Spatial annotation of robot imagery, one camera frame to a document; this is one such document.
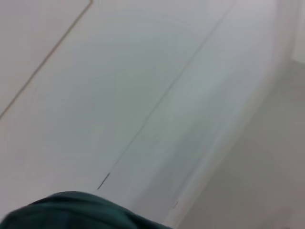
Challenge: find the dark teal insulated lunch bag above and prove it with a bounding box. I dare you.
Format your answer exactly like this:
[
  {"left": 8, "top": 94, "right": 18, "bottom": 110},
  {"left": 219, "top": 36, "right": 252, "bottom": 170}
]
[{"left": 0, "top": 190, "right": 173, "bottom": 229}]

